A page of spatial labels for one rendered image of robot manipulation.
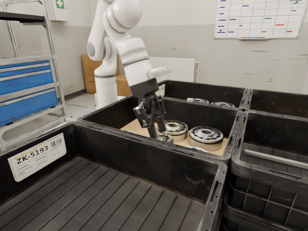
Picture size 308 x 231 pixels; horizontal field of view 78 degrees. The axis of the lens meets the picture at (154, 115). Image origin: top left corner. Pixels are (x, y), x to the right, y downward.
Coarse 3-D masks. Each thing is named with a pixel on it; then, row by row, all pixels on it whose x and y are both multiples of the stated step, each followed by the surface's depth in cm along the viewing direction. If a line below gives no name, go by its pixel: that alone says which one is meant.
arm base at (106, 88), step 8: (96, 80) 83; (104, 80) 81; (112, 80) 83; (96, 88) 85; (104, 88) 83; (112, 88) 84; (96, 96) 86; (104, 96) 84; (112, 96) 85; (96, 104) 88; (104, 104) 85
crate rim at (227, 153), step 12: (108, 108) 61; (216, 108) 61; (228, 108) 60; (84, 120) 52; (240, 120) 52; (120, 132) 45; (168, 144) 40; (228, 144) 41; (216, 156) 36; (228, 156) 36
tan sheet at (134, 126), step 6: (126, 126) 71; (132, 126) 71; (138, 126) 71; (156, 126) 71; (138, 132) 66; (144, 132) 66; (180, 144) 59; (186, 144) 59; (222, 144) 59; (216, 150) 56; (222, 150) 56
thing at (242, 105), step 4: (164, 80) 98; (168, 80) 98; (172, 80) 98; (196, 84) 92; (200, 84) 91; (204, 84) 90; (208, 84) 90; (212, 84) 90; (236, 88) 84; (240, 88) 84; (244, 88) 83; (244, 92) 77; (244, 96) 72; (184, 100) 67; (244, 100) 67; (212, 104) 63; (216, 104) 63; (240, 104) 63; (244, 104) 63; (236, 108) 60; (240, 108) 60
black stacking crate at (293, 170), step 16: (256, 128) 57; (272, 128) 55; (288, 128) 53; (304, 128) 52; (256, 144) 59; (272, 144) 57; (288, 144) 55; (304, 144) 53; (256, 160) 52; (304, 160) 52; (304, 176) 46; (240, 192) 37; (256, 192) 35; (272, 192) 34; (288, 192) 32; (240, 208) 38; (256, 208) 36; (272, 208) 35; (288, 208) 32; (304, 208) 32; (272, 224) 35; (288, 224) 34; (304, 224) 33
